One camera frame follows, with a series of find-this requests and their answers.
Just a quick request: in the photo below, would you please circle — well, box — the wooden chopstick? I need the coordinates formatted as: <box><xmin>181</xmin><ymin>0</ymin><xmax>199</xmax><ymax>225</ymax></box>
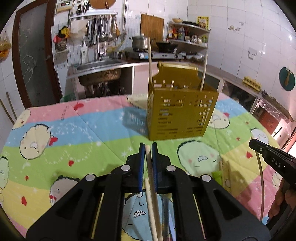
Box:
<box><xmin>145</xmin><ymin>145</ymin><xmax>163</xmax><ymax>241</ymax></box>
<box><xmin>144</xmin><ymin>178</ymin><xmax>158</xmax><ymax>240</ymax></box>
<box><xmin>255</xmin><ymin>151</ymin><xmax>265</xmax><ymax>222</ymax></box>

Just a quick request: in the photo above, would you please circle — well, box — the steel kitchen sink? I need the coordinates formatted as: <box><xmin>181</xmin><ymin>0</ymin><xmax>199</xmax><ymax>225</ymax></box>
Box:
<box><xmin>73</xmin><ymin>59</ymin><xmax>127</xmax><ymax>86</ymax></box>

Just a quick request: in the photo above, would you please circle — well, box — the corner kitchen shelf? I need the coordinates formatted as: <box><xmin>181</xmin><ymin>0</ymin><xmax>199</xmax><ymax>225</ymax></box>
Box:
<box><xmin>166</xmin><ymin>20</ymin><xmax>210</xmax><ymax>63</ymax></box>

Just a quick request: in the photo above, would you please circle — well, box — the person's right hand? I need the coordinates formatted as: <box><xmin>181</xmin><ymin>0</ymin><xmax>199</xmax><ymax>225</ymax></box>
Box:
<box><xmin>268</xmin><ymin>179</ymin><xmax>296</xmax><ymax>218</ymax></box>

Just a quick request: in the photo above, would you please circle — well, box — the colourful cartoon quilt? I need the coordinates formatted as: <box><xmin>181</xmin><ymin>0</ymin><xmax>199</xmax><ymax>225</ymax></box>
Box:
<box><xmin>1</xmin><ymin>94</ymin><xmax>281</xmax><ymax>235</ymax></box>

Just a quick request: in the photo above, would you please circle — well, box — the yellow egg tray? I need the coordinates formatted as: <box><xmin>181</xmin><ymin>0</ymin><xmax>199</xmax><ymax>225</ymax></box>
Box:
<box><xmin>243</xmin><ymin>76</ymin><xmax>261</xmax><ymax>92</ymax></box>

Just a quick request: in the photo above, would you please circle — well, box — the yellow perforated utensil holder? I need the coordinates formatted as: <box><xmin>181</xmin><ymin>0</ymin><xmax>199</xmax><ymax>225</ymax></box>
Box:
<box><xmin>146</xmin><ymin>62</ymin><xmax>219</xmax><ymax>141</ymax></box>

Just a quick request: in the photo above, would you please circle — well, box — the chopstick in holder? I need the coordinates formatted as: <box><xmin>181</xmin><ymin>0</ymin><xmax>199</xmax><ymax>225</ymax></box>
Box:
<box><xmin>200</xmin><ymin>53</ymin><xmax>208</xmax><ymax>91</ymax></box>
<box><xmin>148</xmin><ymin>37</ymin><xmax>153</xmax><ymax>84</ymax></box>

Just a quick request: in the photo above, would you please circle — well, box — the dark wooden door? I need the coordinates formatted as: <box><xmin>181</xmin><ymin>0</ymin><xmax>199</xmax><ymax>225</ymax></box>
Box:
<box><xmin>12</xmin><ymin>1</ymin><xmax>62</xmax><ymax>108</ymax></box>

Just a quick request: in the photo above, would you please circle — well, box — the black wok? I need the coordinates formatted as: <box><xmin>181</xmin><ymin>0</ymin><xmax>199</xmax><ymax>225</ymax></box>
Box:
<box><xmin>156</xmin><ymin>41</ymin><xmax>178</xmax><ymax>53</ymax></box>

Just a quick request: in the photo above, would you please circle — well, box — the gas stove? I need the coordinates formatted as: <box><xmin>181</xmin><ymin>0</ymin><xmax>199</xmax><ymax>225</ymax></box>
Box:
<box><xmin>125</xmin><ymin>51</ymin><xmax>184</xmax><ymax>60</ymax></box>

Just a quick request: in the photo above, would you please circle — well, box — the steel cooking pot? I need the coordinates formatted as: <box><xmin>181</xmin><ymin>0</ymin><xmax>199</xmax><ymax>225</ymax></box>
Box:
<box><xmin>130</xmin><ymin>33</ymin><xmax>149</xmax><ymax>52</ymax></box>

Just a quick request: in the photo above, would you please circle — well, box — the wooden cutting board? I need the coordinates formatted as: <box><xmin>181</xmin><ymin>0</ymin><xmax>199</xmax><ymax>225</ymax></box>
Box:
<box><xmin>140</xmin><ymin>14</ymin><xmax>164</xmax><ymax>51</ymax></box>

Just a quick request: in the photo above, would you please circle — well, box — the hanging utensil rack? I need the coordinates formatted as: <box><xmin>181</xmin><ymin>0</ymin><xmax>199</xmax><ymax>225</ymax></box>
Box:
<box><xmin>68</xmin><ymin>9</ymin><xmax>119</xmax><ymax>46</ymax></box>

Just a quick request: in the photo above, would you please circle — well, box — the green bear-handled utensil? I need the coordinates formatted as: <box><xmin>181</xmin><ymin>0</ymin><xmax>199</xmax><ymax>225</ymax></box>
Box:
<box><xmin>212</xmin><ymin>170</ymin><xmax>223</xmax><ymax>186</ymax></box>

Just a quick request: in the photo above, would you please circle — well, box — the green round wall hanger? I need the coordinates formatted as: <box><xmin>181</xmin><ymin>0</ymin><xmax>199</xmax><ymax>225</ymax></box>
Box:
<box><xmin>279</xmin><ymin>67</ymin><xmax>295</xmax><ymax>91</ymax></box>

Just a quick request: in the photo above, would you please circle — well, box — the wall socket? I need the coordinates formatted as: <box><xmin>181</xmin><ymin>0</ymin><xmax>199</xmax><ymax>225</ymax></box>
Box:
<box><xmin>248</xmin><ymin>47</ymin><xmax>257</xmax><ymax>60</ymax></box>

